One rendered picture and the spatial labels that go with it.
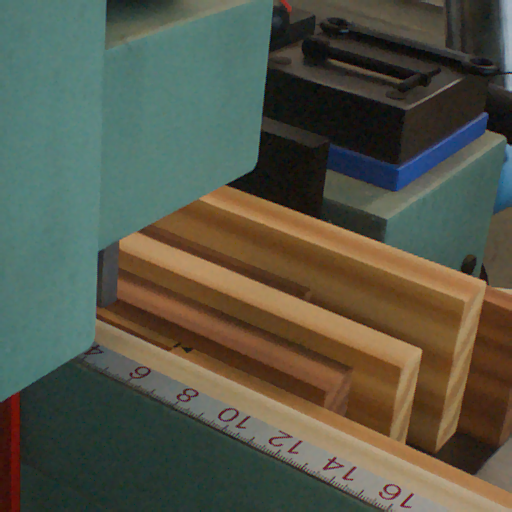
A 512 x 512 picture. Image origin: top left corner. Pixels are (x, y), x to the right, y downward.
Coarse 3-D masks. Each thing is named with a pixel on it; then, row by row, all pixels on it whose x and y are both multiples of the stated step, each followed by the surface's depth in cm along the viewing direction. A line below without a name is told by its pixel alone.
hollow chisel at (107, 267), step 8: (104, 248) 44; (112, 248) 45; (104, 256) 44; (112, 256) 45; (104, 264) 44; (112, 264) 45; (104, 272) 45; (112, 272) 45; (104, 280) 45; (112, 280) 45; (104, 288) 45; (112, 288) 45; (96, 296) 45; (104, 296) 45; (112, 296) 46; (96, 304) 45; (104, 304) 45
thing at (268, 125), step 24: (264, 120) 52; (264, 144) 51; (288, 144) 50; (312, 144) 50; (264, 168) 51; (288, 168) 51; (312, 168) 50; (264, 192) 52; (288, 192) 51; (312, 192) 51; (312, 216) 52
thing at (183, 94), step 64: (192, 0) 40; (256, 0) 42; (128, 64) 36; (192, 64) 39; (256, 64) 43; (128, 128) 38; (192, 128) 41; (256, 128) 44; (128, 192) 39; (192, 192) 42
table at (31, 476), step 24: (456, 432) 49; (432, 456) 47; (456, 456) 48; (480, 456) 48; (504, 456) 48; (24, 480) 45; (48, 480) 44; (504, 480) 46; (24, 504) 46; (48, 504) 45; (72, 504) 44; (96, 504) 43
